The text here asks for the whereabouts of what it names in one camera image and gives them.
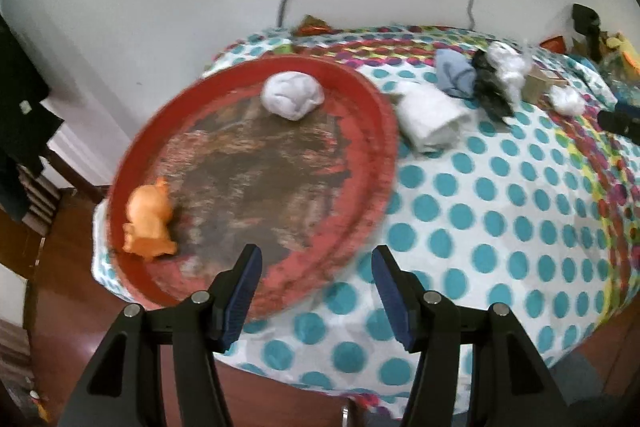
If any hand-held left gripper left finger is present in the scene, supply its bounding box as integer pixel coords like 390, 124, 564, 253
60, 245, 263, 427

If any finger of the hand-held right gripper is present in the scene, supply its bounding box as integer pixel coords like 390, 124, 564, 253
597, 106, 640, 138

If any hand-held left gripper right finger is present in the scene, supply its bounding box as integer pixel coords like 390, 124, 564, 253
371, 245, 581, 427

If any small white sock ball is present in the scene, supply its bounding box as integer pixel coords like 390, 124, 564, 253
549, 84, 587, 115

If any round red tray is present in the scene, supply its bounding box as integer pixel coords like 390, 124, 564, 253
107, 54, 401, 320

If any green plastic bag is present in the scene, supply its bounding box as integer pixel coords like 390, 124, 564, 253
599, 52, 640, 100

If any yellow toy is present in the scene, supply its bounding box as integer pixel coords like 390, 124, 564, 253
604, 33, 640, 68

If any tan box dark red top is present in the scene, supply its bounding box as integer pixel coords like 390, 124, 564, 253
521, 63, 568, 104

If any black stand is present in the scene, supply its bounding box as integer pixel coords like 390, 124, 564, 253
571, 3, 603, 60

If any orange toy pig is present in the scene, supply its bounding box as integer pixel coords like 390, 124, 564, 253
122, 177, 178, 263

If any polka dot tablecloth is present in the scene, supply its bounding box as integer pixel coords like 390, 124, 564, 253
92, 24, 640, 408

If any black sock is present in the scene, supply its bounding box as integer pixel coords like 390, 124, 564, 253
471, 49, 516, 124

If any blue grey sock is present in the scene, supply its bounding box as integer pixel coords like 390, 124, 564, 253
432, 48, 476, 98

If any white rolled sock pair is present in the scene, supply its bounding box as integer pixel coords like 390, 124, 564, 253
395, 83, 472, 154

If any red snack wrapper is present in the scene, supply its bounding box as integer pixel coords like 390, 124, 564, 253
297, 14, 333, 36

